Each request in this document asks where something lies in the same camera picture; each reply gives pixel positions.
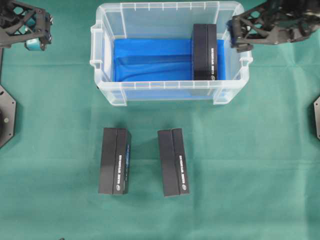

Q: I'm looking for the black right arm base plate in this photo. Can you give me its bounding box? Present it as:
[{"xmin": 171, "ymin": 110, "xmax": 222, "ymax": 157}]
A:
[{"xmin": 313, "ymin": 96, "xmax": 320, "ymax": 140}]

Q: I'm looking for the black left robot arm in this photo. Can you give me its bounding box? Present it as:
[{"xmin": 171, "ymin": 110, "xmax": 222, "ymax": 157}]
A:
[{"xmin": 0, "ymin": 0, "xmax": 53, "ymax": 51}]

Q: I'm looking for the black RealSense box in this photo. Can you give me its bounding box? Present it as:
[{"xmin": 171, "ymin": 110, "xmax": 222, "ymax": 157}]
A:
[
  {"xmin": 191, "ymin": 23, "xmax": 218, "ymax": 81},
  {"xmin": 98, "ymin": 127, "xmax": 132, "ymax": 195},
  {"xmin": 157, "ymin": 128, "xmax": 190, "ymax": 197}
]

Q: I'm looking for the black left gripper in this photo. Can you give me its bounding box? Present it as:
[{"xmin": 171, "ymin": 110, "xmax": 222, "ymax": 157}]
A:
[{"xmin": 24, "ymin": 8, "xmax": 53, "ymax": 51}]

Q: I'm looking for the clear plastic storage case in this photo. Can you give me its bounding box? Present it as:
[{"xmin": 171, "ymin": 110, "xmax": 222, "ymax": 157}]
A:
[{"xmin": 89, "ymin": 1, "xmax": 253, "ymax": 106}]

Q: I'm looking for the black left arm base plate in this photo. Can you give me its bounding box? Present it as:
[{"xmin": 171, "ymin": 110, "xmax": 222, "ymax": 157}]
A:
[{"xmin": 0, "ymin": 85, "xmax": 17, "ymax": 148}]

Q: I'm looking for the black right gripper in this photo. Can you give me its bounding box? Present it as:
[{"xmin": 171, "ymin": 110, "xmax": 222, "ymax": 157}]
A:
[{"xmin": 227, "ymin": 16, "xmax": 254, "ymax": 53}]

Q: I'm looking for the blue cloth in case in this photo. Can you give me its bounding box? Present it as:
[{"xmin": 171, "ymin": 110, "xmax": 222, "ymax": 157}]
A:
[{"xmin": 113, "ymin": 38, "xmax": 226, "ymax": 101}]

